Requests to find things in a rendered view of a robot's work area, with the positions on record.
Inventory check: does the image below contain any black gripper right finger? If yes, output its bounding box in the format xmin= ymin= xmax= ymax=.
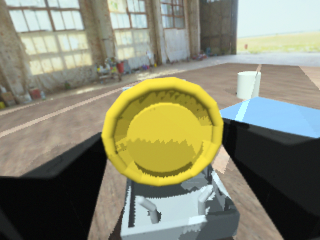
xmin=221 ymin=117 xmax=320 ymax=240

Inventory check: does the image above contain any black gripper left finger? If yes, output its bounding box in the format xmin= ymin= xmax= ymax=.
xmin=0 ymin=132 xmax=108 ymax=240

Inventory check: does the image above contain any yellow round plate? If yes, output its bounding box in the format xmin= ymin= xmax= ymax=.
xmin=102 ymin=77 xmax=223 ymax=187

